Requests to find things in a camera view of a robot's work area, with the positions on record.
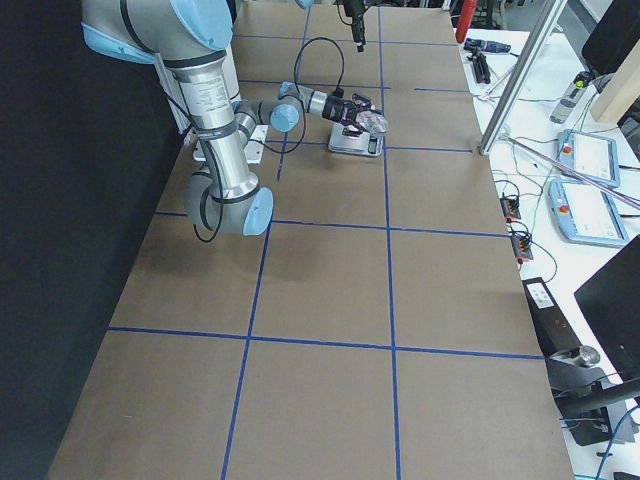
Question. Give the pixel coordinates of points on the clear glass sauce dispenser bottle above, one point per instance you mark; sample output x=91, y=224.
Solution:
x=372, y=122

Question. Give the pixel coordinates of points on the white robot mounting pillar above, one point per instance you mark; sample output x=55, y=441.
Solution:
x=254, y=131

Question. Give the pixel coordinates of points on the orange black connector block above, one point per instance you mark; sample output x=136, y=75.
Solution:
x=519, y=234

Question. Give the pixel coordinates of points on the black monitor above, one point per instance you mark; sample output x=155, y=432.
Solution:
x=609, y=302

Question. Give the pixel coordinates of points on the black folded tripod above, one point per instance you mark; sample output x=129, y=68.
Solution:
x=480, y=67

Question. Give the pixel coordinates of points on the near teach pendant tablet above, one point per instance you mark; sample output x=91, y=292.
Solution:
x=584, y=214

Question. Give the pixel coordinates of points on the blue folded umbrella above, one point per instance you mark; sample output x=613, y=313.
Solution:
x=486, y=46

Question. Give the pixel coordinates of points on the far teach pendant tablet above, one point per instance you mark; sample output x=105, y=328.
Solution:
x=593, y=155

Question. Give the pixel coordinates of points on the teach pendant tablet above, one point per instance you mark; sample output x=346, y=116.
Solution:
x=593, y=155
x=584, y=214

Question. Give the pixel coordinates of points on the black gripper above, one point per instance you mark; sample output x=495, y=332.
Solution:
x=332, y=108
x=357, y=31

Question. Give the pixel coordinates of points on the silver digital kitchen scale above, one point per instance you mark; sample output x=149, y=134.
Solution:
x=362, y=145

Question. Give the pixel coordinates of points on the aluminium frame post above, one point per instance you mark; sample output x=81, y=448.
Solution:
x=536, y=40

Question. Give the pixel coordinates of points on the black power box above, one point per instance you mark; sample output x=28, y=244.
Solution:
x=553, y=330

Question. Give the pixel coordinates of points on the thin metal rod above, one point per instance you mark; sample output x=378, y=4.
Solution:
x=568, y=171

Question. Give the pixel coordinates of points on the red cylinder bottle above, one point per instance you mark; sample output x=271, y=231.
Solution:
x=465, y=19

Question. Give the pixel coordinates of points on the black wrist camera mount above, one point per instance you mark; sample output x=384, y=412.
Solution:
x=362, y=101

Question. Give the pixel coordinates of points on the brown paper table mat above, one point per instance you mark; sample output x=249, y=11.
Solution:
x=378, y=330

